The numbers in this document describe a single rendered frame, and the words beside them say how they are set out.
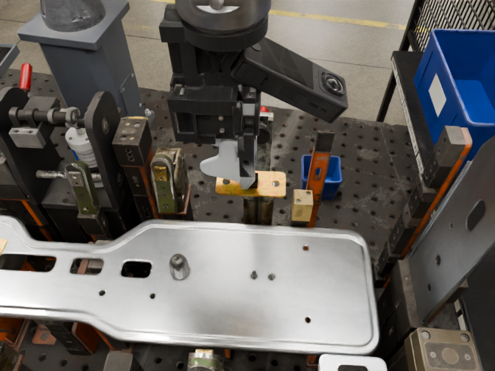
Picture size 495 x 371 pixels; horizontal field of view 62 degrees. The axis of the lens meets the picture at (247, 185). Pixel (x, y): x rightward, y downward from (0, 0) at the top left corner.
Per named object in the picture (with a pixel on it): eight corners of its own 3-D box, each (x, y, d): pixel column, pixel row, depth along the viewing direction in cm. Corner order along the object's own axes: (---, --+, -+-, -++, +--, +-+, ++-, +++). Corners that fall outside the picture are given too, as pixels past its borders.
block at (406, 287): (367, 377, 87) (410, 327, 64) (360, 322, 95) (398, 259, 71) (381, 378, 87) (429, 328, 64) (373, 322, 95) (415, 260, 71)
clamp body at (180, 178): (167, 275, 103) (135, 181, 74) (175, 236, 110) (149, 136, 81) (203, 277, 102) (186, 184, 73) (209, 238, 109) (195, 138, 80)
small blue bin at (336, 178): (298, 200, 117) (302, 180, 110) (298, 174, 123) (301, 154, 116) (336, 202, 116) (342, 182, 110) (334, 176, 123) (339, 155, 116)
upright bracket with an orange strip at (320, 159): (290, 277, 102) (317, 132, 63) (290, 273, 103) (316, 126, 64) (302, 278, 102) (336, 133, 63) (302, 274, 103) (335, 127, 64)
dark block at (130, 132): (153, 258, 105) (110, 143, 73) (158, 235, 110) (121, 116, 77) (172, 259, 105) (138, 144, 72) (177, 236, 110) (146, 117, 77)
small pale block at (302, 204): (280, 293, 99) (293, 204, 71) (280, 280, 102) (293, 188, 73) (295, 294, 99) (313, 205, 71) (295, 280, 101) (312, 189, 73)
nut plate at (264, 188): (214, 194, 49) (213, 188, 48) (218, 170, 51) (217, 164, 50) (285, 198, 49) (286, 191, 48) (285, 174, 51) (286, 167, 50)
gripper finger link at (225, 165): (205, 185, 49) (198, 124, 42) (255, 187, 49) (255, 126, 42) (202, 205, 47) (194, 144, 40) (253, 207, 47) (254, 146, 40)
